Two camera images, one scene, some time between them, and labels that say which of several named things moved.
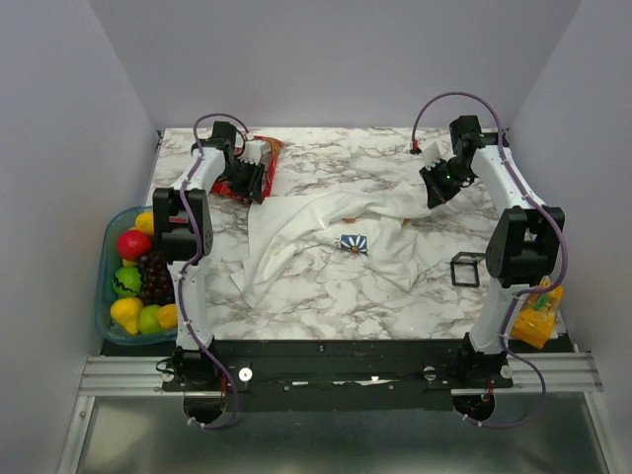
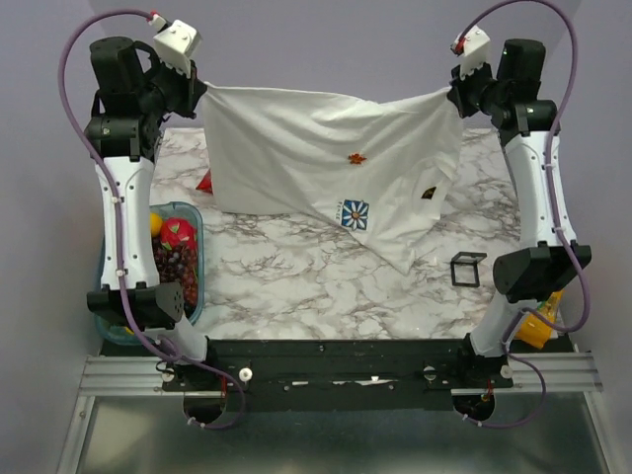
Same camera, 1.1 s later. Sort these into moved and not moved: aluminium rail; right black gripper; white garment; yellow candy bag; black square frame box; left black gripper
Moved: white garment; left black gripper; right black gripper
Not moved: black square frame box; aluminium rail; yellow candy bag
